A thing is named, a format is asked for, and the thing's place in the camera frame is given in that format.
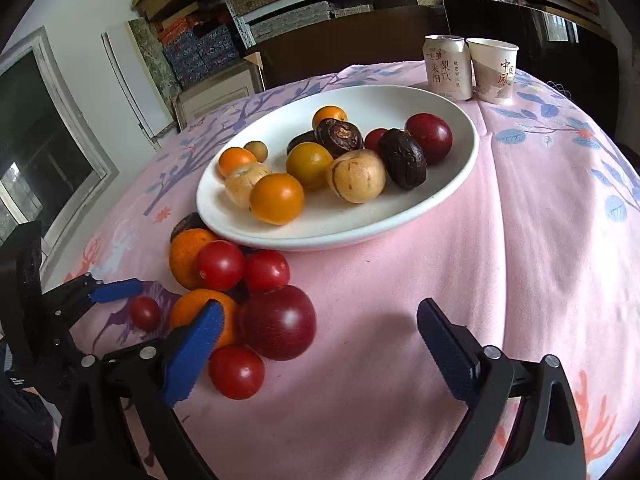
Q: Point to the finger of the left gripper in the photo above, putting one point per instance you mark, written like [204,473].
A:
[84,291]

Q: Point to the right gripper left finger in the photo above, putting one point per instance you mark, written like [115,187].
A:
[95,441]

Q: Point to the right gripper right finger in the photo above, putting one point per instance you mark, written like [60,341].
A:
[546,437]

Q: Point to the small red cherry tomato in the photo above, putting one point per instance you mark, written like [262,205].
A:
[145,313]

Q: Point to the large orange mandarin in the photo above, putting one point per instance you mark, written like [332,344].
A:
[183,250]

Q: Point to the large tan round fruit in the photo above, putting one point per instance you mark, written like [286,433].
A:
[240,183]

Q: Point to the small brown round fruit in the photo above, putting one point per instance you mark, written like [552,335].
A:
[258,149]

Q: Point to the yellow orange tomato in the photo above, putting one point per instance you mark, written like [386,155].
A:
[308,162]

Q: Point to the dark brown passion fruit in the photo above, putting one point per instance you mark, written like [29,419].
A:
[338,137]

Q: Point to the small orange kumquat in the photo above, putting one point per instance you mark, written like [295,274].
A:
[329,111]

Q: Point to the dark red plum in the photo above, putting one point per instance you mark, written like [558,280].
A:
[432,134]

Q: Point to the framed picture leaning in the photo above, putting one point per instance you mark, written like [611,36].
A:
[240,80]

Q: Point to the white ceramic plate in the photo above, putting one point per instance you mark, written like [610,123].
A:
[326,219]

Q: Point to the white paper cup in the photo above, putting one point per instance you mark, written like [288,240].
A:
[494,65]

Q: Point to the white drink can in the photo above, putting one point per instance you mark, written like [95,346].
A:
[448,67]

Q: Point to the dark wooden cabinet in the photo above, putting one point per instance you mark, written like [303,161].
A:
[380,36]

